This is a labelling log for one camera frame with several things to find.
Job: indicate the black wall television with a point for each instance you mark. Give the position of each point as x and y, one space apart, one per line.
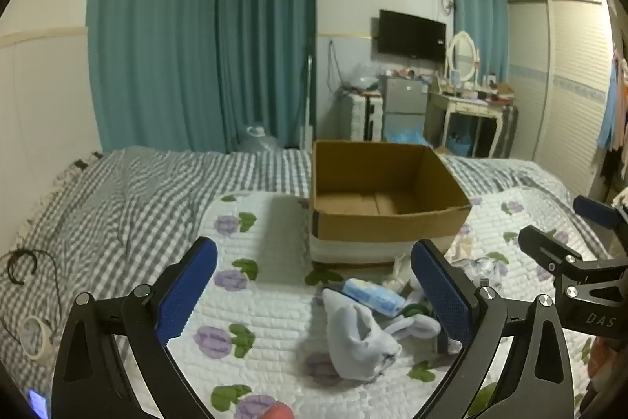
412 35

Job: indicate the grey mini fridge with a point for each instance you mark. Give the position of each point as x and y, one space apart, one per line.
402 100

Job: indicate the blue plastic bag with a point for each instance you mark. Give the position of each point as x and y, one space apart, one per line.
405 137

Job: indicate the blue tissue packet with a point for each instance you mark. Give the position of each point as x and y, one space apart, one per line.
373 294

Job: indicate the white long-eared plush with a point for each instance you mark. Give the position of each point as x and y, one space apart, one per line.
417 326

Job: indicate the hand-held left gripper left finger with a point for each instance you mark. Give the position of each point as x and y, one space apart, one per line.
189 286

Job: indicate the hanging clothes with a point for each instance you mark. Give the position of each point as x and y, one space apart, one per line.
615 105

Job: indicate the white tape roll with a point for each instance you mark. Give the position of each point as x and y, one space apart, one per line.
35 338

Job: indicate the clear bag of white cotton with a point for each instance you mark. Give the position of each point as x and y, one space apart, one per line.
483 267

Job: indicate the wide teal curtain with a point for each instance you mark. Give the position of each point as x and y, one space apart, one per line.
196 36

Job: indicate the white dressing table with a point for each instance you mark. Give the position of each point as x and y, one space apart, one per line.
466 107

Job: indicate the white pole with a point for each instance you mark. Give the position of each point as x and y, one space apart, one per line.
309 105

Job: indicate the white crumpled cloth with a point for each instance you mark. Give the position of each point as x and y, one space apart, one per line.
400 274

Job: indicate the blue basket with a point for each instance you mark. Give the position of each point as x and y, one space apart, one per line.
461 146

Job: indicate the white oval mirror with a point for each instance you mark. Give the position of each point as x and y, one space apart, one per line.
462 53

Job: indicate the brown cardboard box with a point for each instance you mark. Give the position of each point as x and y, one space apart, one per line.
387 227

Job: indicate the white sock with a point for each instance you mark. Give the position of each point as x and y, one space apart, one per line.
351 340

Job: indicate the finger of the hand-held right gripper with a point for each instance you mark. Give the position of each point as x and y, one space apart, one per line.
596 210
544 249

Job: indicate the white slatted wardrobe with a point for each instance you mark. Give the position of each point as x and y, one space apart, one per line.
564 90

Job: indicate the clear water jug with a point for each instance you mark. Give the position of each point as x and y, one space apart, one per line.
257 141

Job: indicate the grey checked blanket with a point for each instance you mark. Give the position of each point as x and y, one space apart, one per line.
122 203

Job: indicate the clear plastic bag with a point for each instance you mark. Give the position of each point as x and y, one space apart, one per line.
363 75

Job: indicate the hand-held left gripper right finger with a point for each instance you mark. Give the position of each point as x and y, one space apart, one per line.
436 289

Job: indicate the orange cloth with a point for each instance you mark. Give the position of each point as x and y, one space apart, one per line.
606 357

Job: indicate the phone with lit screen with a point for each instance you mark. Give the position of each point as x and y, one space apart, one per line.
38 402

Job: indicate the narrow teal curtain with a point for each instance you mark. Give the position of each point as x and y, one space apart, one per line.
478 6

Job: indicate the floral quilted bedspread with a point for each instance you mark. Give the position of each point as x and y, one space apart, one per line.
274 262

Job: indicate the person's left hand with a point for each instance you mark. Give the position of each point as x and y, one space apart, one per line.
278 411

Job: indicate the white suitcase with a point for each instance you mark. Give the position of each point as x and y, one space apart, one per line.
358 117

